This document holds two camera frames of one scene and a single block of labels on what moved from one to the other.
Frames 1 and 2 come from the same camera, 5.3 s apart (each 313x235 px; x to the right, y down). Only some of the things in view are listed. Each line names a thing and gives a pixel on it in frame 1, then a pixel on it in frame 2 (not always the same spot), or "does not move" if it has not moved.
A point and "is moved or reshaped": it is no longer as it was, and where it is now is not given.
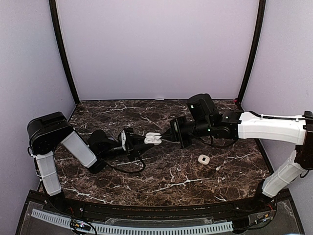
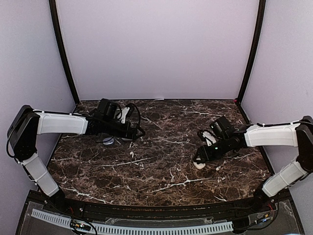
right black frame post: x=261 y=11 does not move
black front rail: x=74 y=207 does not move
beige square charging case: x=203 y=159 is moved or reshaped
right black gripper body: x=183 y=131 → x=222 y=148
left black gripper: x=131 y=148 → x=132 y=134
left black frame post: x=59 y=41 does not move
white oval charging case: x=153 y=138 is moved or reshaped
